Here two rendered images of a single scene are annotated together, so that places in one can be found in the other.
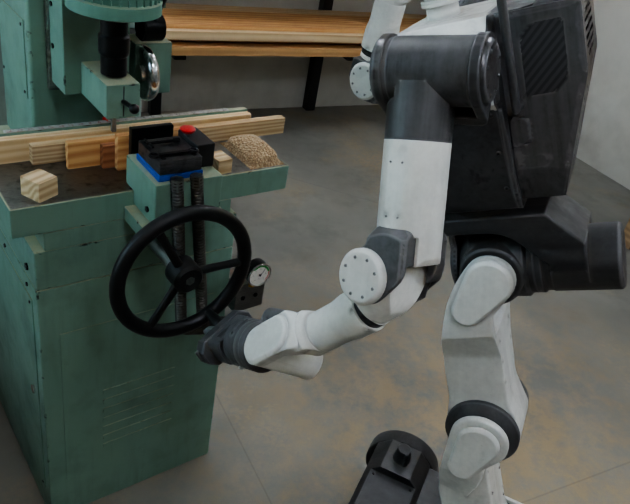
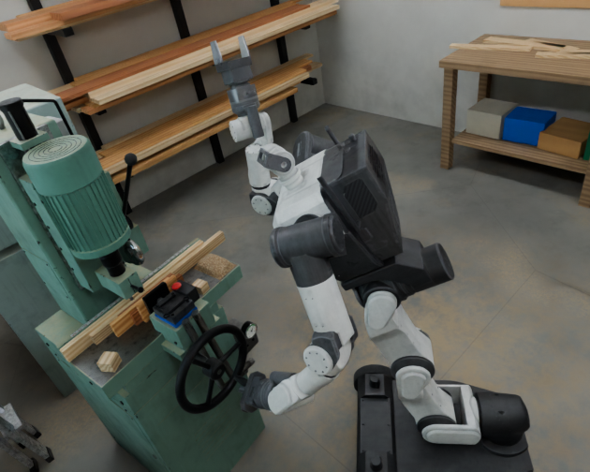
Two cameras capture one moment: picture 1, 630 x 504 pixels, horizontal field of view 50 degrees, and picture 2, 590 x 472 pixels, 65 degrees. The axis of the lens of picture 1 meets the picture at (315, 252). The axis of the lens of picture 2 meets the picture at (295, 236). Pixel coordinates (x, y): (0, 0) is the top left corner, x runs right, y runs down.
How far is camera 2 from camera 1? 39 cm
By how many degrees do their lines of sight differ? 6
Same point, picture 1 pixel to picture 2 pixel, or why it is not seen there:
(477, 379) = (398, 347)
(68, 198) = (128, 360)
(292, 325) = (290, 389)
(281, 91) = (199, 159)
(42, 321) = (145, 426)
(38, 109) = (80, 302)
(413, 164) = (318, 298)
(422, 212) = (334, 318)
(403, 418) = (364, 348)
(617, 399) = (478, 274)
